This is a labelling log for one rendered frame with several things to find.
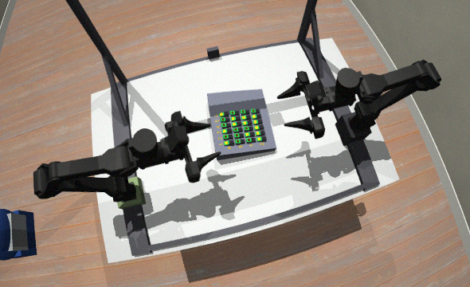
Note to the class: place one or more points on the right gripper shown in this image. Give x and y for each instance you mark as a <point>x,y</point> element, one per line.
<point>193,168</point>

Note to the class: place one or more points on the black metal support frame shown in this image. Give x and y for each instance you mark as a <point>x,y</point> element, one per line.
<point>112,67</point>

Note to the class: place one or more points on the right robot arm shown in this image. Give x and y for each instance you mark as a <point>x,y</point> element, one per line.
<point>120,162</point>

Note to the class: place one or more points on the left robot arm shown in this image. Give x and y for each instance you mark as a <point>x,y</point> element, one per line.
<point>400,83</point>

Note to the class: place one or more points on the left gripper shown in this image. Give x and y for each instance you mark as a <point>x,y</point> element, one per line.
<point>316,124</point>

